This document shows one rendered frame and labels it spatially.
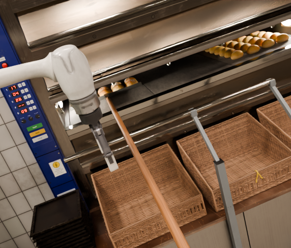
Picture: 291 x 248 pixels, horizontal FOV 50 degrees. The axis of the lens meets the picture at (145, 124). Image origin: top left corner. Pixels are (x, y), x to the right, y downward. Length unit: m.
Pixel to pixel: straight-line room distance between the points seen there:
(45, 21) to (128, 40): 0.46
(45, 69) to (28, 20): 0.78
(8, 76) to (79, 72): 0.25
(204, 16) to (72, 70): 1.24
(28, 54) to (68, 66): 0.93
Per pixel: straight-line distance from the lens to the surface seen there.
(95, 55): 1.87
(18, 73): 1.10
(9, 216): 2.26
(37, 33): 1.84
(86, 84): 0.96
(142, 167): 1.24
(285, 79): 2.39
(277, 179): 2.00
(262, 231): 2.08
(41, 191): 2.15
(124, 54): 1.88
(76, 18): 1.83
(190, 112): 1.67
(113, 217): 2.07
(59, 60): 0.95
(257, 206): 1.94
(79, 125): 1.96
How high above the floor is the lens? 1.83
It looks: 23 degrees down
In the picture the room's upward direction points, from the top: 18 degrees counter-clockwise
